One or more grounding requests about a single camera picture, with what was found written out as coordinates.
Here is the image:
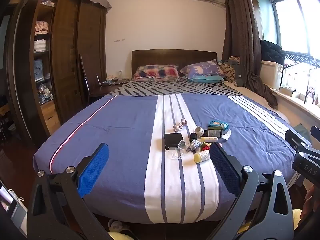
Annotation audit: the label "white storage box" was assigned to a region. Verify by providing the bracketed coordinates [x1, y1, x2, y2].
[260, 60, 284, 90]

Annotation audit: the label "dark green bottle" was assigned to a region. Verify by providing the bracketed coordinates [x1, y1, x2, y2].
[207, 128, 223, 138]

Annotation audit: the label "pink folded clothes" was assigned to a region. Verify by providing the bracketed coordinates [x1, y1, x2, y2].
[35, 21, 49, 35]

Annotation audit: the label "white blue crumpled cloth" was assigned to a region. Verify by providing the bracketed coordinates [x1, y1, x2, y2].
[186, 140, 202, 152]

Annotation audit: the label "dark wooden wardrobe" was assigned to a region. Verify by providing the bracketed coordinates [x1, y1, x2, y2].
[5, 0, 108, 143]

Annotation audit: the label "white striped folded clothes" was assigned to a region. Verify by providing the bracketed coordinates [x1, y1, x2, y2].
[34, 40, 48, 52]

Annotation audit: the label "grey plush cushion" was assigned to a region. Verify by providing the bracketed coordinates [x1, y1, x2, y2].
[232, 60, 247, 87]

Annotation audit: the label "black jacket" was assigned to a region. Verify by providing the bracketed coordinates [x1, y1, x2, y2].
[260, 39, 285, 67]

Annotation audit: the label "clear plastic packaging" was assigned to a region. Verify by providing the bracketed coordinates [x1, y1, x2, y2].
[170, 141, 187, 160]

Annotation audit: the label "pink striped ribbon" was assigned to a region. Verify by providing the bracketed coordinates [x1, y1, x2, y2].
[173, 119, 188, 132]

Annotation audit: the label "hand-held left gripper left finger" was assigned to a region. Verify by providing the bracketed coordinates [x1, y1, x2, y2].
[26, 143, 113, 240]

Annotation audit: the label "plaid pillow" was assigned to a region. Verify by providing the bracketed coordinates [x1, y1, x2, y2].
[132, 64, 180, 82]

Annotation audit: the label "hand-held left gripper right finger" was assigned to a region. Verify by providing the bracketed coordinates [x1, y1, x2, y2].
[207, 142, 294, 240]

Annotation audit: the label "yellow cap small bottle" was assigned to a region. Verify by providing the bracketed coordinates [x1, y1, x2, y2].
[194, 151, 211, 163]

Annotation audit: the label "blue white striped blanket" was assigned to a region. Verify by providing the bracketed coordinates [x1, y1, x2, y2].
[34, 94, 312, 224]

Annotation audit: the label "wooden bed headboard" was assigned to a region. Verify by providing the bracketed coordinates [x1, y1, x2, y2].
[132, 49, 217, 78]

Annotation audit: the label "light blue folded clothes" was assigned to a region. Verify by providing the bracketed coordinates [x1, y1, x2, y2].
[34, 59, 45, 80]

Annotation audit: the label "grey roller blind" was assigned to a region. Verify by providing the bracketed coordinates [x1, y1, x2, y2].
[255, 0, 278, 44]

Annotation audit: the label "teal pillow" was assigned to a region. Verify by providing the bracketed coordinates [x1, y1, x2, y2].
[186, 75, 224, 83]

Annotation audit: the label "person's right hand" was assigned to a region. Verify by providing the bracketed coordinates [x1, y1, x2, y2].
[300, 184, 320, 220]

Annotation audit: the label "grey zebra patterned sheet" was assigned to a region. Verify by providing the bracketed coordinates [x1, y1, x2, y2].
[105, 80, 243, 97]

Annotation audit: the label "brown curtain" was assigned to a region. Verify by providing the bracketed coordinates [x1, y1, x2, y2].
[221, 0, 278, 109]

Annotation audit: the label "blue snack packet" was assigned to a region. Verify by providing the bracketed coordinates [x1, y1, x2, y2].
[208, 119, 230, 130]

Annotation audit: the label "black metal rack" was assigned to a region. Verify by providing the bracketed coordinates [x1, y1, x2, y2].
[280, 51, 320, 104]

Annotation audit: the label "brown patterned cushion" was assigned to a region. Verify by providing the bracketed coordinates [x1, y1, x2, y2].
[219, 56, 240, 85]

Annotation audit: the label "yellow towel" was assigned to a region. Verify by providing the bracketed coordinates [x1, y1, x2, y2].
[107, 209, 304, 240]

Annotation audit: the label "black flat box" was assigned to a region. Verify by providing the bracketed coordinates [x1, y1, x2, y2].
[164, 133, 184, 150]

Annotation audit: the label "window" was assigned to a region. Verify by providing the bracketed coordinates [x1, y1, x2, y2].
[272, 0, 320, 55]

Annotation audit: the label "device with screen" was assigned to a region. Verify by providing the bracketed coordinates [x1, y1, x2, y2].
[0, 180, 28, 238]

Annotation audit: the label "purple elephant print pillow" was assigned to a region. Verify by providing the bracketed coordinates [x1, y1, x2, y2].
[180, 59, 225, 79]

